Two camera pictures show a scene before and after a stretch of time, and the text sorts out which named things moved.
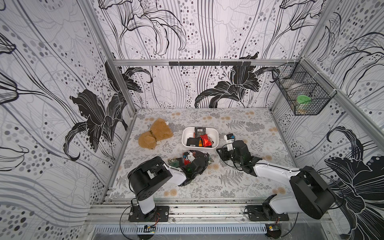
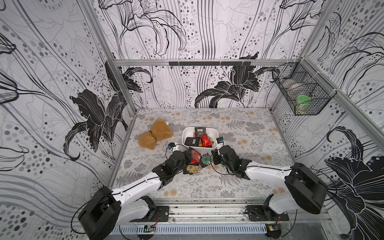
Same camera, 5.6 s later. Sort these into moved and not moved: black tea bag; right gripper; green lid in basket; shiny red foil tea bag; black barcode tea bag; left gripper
Moved: right gripper; left gripper
Not moved: black barcode tea bag; shiny red foil tea bag; green lid in basket; black tea bag
